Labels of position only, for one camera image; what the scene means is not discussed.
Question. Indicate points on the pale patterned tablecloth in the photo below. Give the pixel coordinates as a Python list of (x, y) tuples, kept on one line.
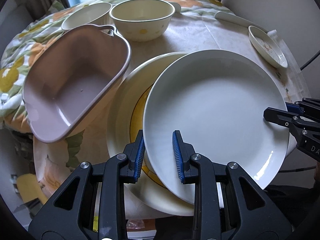
[(200, 35)]

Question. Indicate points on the yellow bag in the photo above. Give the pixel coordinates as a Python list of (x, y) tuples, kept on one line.
[(31, 187)]

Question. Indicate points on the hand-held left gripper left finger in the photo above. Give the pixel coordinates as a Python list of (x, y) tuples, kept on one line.
[(139, 156)]

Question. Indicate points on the cream bowl with flower print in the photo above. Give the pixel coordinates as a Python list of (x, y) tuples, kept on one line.
[(141, 25)]

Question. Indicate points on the floral blanket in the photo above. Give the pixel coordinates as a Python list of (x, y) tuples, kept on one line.
[(30, 42)]

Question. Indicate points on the small floral saucer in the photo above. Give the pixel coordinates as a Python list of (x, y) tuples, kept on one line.
[(268, 46)]

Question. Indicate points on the plain white plate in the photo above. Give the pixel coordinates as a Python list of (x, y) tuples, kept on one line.
[(215, 105)]

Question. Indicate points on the cream bowl with thin rim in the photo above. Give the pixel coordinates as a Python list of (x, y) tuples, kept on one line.
[(85, 16)]

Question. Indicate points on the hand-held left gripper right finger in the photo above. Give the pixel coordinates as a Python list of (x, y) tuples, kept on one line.
[(177, 155)]

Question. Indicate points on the cream plate with yellow rim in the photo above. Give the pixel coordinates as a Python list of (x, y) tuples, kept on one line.
[(125, 120)]

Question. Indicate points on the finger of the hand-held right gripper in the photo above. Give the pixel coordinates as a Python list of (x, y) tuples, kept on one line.
[(306, 107), (280, 117)]

